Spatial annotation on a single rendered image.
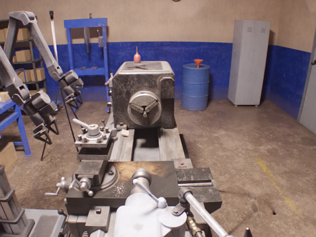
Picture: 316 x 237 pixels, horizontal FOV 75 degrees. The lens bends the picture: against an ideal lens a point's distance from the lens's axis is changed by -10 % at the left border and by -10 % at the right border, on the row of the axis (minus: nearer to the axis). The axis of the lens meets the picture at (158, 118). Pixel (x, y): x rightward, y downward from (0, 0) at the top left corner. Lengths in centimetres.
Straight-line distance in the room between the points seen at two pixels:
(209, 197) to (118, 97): 109
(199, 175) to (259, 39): 405
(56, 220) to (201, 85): 358
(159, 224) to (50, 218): 149
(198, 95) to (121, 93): 295
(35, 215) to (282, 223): 225
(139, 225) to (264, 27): 476
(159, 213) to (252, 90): 467
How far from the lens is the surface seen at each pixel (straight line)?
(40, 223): 209
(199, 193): 124
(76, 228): 129
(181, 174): 136
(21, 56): 547
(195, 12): 517
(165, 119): 194
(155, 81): 182
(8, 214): 191
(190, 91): 463
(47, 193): 135
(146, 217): 72
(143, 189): 68
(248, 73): 508
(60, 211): 134
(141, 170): 95
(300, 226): 255
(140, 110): 164
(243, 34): 492
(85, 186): 110
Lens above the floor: 169
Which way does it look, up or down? 23 degrees down
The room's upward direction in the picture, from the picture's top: straight up
